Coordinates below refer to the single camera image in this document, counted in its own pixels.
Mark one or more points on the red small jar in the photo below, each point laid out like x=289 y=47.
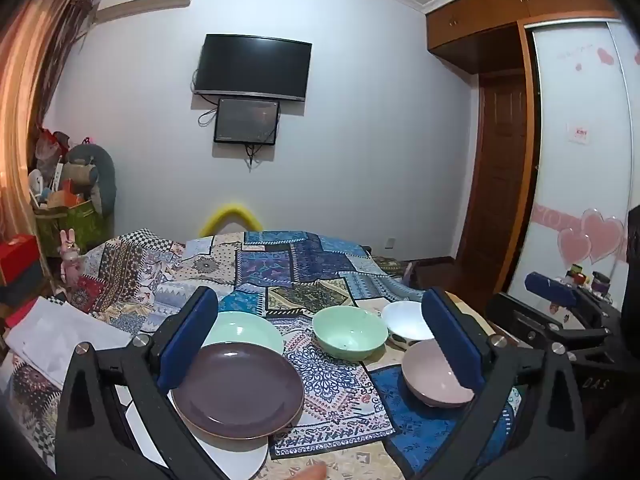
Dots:
x=578 y=275

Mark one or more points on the orange brown curtain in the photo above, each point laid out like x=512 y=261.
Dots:
x=25 y=110

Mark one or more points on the red mesh bag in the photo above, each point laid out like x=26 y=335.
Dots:
x=50 y=142

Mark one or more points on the wooden overhead cabinet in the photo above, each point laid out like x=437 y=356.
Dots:
x=500 y=5

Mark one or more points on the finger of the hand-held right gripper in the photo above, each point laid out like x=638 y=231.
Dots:
x=525 y=317
x=550 y=287

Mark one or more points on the dark blue box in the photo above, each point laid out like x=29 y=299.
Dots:
x=22 y=287

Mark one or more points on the pink bowl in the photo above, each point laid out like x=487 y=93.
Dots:
x=430 y=370

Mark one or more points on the purple small jar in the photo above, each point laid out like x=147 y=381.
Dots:
x=600 y=284

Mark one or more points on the white plastic toy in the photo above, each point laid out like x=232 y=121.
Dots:
x=35 y=185

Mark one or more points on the orange cardboard box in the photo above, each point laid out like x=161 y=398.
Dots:
x=65 y=198

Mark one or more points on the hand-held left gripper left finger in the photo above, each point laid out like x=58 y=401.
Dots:
x=192 y=335

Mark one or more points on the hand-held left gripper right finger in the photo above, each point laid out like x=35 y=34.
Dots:
x=450 y=340

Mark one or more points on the white red label sticker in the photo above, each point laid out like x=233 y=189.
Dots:
x=578 y=133

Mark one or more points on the white wall socket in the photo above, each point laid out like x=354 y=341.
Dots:
x=390 y=243

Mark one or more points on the grey plush toy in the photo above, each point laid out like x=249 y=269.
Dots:
x=102 y=170

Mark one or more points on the pink rabbit toy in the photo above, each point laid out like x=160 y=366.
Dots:
x=70 y=255

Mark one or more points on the red box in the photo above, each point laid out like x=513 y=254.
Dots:
x=17 y=260

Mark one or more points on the white folded cloth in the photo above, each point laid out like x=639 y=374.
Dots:
x=55 y=330

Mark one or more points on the green plate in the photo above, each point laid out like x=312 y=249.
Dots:
x=245 y=330

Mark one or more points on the black wall television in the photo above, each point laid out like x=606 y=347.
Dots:
x=252 y=67

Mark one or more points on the purple plate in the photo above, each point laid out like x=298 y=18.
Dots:
x=235 y=390

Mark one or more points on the white bowl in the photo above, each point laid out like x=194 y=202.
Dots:
x=405 y=320

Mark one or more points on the green bowl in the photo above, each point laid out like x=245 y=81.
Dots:
x=350 y=335

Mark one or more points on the white wardrobe sliding door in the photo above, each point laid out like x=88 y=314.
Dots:
x=575 y=185

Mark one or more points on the brown wooden door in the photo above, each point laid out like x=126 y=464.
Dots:
x=500 y=170

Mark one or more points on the white plate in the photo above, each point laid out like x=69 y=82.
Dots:
x=225 y=460

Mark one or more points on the patchwork printed blanket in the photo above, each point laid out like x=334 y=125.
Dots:
x=310 y=260

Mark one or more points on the small black wall monitor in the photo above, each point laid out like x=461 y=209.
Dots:
x=246 y=121

